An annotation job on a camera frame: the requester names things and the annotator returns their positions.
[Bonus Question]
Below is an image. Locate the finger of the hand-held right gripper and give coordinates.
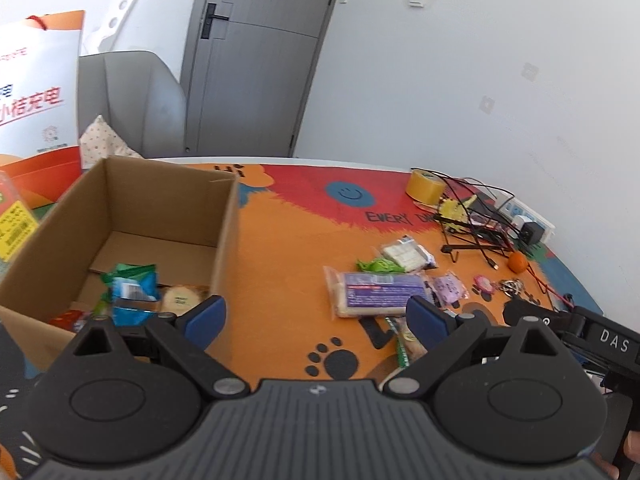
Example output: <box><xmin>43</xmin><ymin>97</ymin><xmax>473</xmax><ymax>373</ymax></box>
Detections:
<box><xmin>501</xmin><ymin>299</ymin><xmax>581</xmax><ymax>336</ymax></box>

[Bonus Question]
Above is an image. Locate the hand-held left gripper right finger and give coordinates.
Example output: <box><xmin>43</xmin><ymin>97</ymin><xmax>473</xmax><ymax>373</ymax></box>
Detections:
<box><xmin>382</xmin><ymin>297</ymin><xmax>576</xmax><ymax>400</ymax></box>

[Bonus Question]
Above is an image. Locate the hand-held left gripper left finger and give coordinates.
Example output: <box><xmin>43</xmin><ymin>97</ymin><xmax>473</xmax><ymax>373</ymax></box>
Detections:
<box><xmin>65</xmin><ymin>296</ymin><xmax>251</xmax><ymax>401</ymax></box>

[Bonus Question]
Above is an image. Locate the green label cake packet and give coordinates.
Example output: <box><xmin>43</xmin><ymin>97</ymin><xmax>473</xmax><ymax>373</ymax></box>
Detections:
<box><xmin>385</xmin><ymin>316</ymin><xmax>428</xmax><ymax>368</ymax></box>

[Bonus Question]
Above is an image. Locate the lilac snack packet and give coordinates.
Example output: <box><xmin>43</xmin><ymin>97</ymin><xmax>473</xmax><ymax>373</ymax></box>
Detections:
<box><xmin>427</xmin><ymin>271</ymin><xmax>468</xmax><ymax>308</ymax></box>

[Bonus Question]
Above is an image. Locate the clear packet purple label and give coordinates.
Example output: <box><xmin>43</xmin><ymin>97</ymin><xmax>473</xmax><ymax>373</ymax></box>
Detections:
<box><xmin>322</xmin><ymin>266</ymin><xmax>433</xmax><ymax>320</ymax></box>

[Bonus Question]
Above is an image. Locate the white snack packet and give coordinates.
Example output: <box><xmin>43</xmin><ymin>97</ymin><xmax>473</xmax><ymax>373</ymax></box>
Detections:
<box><xmin>377</xmin><ymin>235</ymin><xmax>436</xmax><ymax>273</ymax></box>

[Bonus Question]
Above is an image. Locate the blue snack packet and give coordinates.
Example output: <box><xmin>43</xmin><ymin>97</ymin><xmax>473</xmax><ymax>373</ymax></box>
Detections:
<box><xmin>111</xmin><ymin>276</ymin><xmax>160</xmax><ymax>302</ymax></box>
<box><xmin>112</xmin><ymin>305</ymin><xmax>161</xmax><ymax>327</ymax></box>

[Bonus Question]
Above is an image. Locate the bright green snack packet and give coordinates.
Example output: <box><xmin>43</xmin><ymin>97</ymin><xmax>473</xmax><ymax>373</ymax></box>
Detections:
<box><xmin>356</xmin><ymin>256</ymin><xmax>406</xmax><ymax>275</ymax></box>

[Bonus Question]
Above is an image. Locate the brown cardboard box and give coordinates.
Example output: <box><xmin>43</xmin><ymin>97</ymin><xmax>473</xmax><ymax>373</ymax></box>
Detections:
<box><xmin>0</xmin><ymin>156</ymin><xmax>241</xmax><ymax>376</ymax></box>

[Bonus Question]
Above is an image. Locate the orange snack packet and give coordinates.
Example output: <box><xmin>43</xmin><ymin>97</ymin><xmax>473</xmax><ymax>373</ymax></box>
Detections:
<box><xmin>47</xmin><ymin>310</ymin><xmax>93</xmax><ymax>332</ymax></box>

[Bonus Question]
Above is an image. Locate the person's right hand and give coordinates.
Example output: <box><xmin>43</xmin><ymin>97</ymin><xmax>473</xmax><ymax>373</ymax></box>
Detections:
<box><xmin>600</xmin><ymin>430</ymin><xmax>640</xmax><ymax>480</ymax></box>

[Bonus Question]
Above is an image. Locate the metal key bunch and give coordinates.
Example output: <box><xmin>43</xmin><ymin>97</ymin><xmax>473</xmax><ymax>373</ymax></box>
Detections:
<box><xmin>497</xmin><ymin>279</ymin><xmax>541</xmax><ymax>306</ymax></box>

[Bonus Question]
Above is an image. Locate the white power strip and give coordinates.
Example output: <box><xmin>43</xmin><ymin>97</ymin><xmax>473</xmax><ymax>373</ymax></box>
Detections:
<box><xmin>492</xmin><ymin>195</ymin><xmax>556</xmax><ymax>243</ymax></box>

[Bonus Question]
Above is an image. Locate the yellow toy figure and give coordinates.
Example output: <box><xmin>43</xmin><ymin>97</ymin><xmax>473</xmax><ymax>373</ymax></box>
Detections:
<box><xmin>439</xmin><ymin>195</ymin><xmax>476</xmax><ymax>233</ymax></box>

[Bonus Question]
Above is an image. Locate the yellow tape roll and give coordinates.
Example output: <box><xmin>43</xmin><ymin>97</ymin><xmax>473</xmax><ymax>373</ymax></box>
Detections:
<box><xmin>405</xmin><ymin>170</ymin><xmax>446</xmax><ymax>206</ymax></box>

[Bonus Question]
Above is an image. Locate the dotted cushion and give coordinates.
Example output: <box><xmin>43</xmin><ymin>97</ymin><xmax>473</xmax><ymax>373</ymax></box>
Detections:
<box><xmin>80</xmin><ymin>115</ymin><xmax>146</xmax><ymax>170</ymax></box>

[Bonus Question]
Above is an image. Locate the clear plastic clamshell container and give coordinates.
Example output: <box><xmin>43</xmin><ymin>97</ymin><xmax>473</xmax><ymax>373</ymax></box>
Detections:
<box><xmin>0</xmin><ymin>170</ymin><xmax>41</xmax><ymax>271</ymax></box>

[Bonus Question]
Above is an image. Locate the grey chair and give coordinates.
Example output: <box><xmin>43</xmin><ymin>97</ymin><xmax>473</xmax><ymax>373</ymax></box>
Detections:
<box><xmin>77</xmin><ymin>50</ymin><xmax>187</xmax><ymax>171</ymax></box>

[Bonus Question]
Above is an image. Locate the grey door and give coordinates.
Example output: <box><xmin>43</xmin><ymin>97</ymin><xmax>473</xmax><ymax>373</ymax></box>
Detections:
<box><xmin>180</xmin><ymin>0</ymin><xmax>348</xmax><ymax>158</ymax></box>

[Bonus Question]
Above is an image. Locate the white orange paper gift bag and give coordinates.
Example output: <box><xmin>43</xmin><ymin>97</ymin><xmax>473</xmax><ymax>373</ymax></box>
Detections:
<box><xmin>0</xmin><ymin>10</ymin><xmax>86</xmax><ymax>211</ymax></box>

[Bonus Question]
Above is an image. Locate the black wire stand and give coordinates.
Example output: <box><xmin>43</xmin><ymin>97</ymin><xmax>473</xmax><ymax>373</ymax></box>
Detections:
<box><xmin>441</xmin><ymin>242</ymin><xmax>506</xmax><ymax>263</ymax></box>

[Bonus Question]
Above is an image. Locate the black door handle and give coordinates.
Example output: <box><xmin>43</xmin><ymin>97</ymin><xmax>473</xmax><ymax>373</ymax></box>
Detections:
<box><xmin>201</xmin><ymin>3</ymin><xmax>230</xmax><ymax>41</ymax></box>

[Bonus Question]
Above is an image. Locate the white wall bracket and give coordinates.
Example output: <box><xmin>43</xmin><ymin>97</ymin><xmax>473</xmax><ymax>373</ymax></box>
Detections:
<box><xmin>82</xmin><ymin>0</ymin><xmax>138</xmax><ymax>56</ymax></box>

